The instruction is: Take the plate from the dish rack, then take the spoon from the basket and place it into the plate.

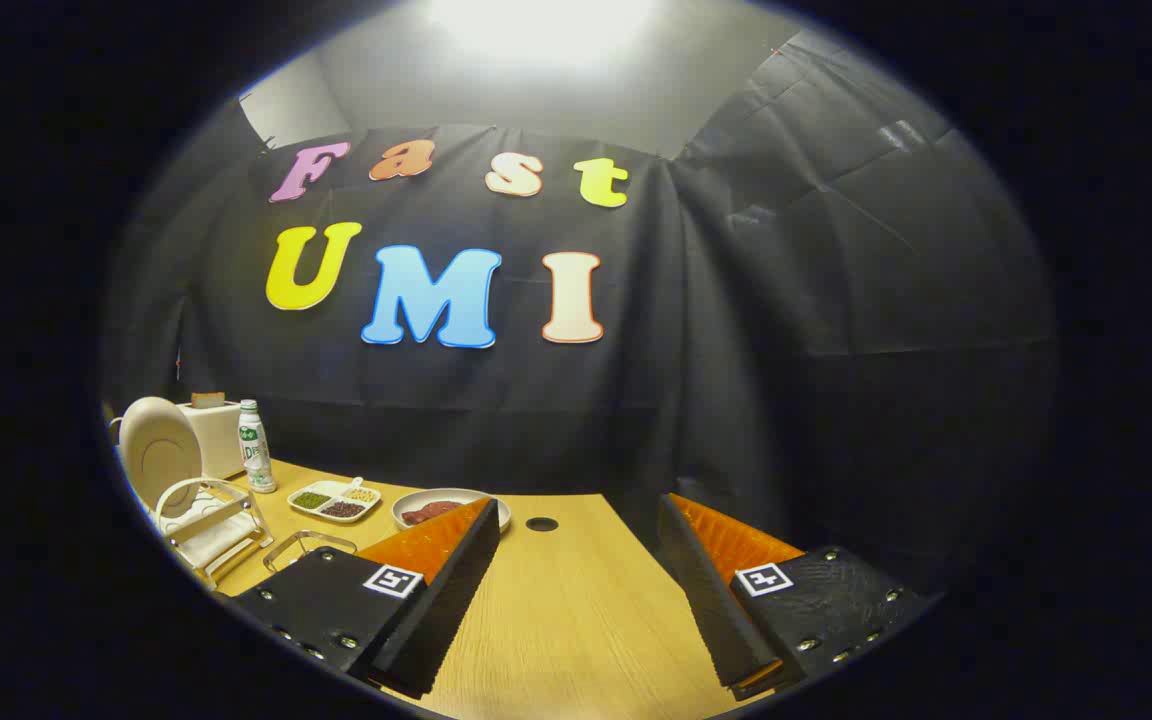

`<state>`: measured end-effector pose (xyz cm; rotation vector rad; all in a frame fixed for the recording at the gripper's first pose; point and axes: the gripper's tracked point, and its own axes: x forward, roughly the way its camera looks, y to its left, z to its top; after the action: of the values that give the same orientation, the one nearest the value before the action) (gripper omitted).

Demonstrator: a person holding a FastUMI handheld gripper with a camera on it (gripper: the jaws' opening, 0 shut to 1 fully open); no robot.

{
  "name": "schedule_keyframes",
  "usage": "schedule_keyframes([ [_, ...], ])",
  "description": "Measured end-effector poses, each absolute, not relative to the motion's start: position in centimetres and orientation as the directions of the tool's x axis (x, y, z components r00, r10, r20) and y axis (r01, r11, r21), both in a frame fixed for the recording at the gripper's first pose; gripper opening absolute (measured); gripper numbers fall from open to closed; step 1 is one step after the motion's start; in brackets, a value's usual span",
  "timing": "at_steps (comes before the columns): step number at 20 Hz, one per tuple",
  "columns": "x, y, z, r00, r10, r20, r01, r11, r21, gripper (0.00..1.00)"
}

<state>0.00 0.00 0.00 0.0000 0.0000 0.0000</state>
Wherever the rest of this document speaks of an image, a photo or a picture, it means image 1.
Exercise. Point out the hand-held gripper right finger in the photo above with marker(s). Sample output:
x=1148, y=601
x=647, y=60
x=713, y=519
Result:
x=711, y=610

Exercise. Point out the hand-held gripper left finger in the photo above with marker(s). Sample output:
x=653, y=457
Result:
x=436, y=620

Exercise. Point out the white round plate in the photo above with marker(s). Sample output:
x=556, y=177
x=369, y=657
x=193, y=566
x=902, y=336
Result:
x=158, y=450

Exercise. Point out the beige round meat dish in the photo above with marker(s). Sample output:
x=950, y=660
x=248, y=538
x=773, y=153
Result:
x=416, y=500

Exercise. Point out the white divided bean dish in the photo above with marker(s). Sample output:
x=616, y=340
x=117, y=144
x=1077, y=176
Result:
x=334, y=502

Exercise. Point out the brown meat patty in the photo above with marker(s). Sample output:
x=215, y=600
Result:
x=431, y=512

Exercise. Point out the white bottle green label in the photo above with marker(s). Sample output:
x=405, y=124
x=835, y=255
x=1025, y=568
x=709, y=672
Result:
x=256, y=450

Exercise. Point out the black backdrop cloth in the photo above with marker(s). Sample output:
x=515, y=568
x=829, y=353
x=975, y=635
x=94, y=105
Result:
x=786, y=350

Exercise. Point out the white toaster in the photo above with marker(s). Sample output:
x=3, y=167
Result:
x=216, y=445

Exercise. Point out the brown bread slice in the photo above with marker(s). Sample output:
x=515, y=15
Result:
x=206, y=399

